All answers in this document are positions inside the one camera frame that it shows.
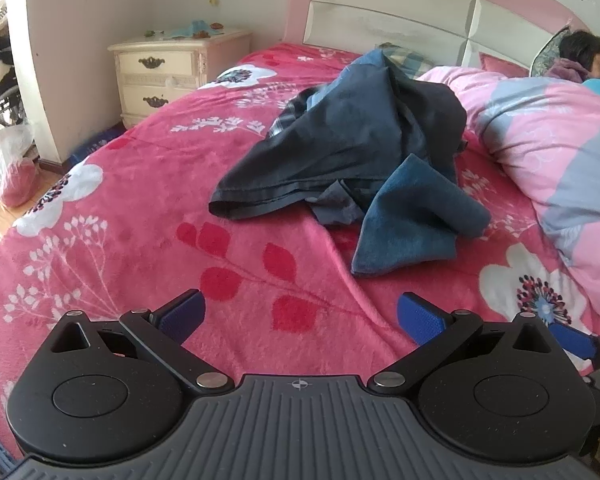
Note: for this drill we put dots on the dark navy shirt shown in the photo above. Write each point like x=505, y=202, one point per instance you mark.
x=330, y=135

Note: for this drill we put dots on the wheelchair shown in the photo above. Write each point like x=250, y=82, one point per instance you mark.
x=0, y=110

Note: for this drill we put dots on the plaid pillow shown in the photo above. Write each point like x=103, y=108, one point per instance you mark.
x=410, y=60

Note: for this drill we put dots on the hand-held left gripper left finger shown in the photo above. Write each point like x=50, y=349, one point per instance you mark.
x=182, y=312

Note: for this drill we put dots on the pink and grey quilt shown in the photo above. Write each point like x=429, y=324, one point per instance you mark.
x=530, y=160

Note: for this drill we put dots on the red floral blanket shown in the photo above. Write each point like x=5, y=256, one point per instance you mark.
x=130, y=210

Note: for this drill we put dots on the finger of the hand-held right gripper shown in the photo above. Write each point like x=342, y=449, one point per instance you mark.
x=572, y=342

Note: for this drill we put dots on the teal cloth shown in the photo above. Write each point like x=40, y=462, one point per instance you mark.
x=195, y=29

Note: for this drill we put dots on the white and pink headboard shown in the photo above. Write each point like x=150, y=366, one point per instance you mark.
x=390, y=10

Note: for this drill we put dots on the cream nightstand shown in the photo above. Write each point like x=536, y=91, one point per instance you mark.
x=150, y=85

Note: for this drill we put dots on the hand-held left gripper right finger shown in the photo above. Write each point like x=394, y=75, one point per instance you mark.
x=420, y=317

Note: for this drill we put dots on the dark floral pillow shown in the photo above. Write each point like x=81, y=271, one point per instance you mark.
x=545, y=57

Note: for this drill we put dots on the red pillow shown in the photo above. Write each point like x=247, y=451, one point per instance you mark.
x=500, y=64

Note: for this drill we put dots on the clear plastic bag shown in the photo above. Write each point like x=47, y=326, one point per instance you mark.
x=15, y=180

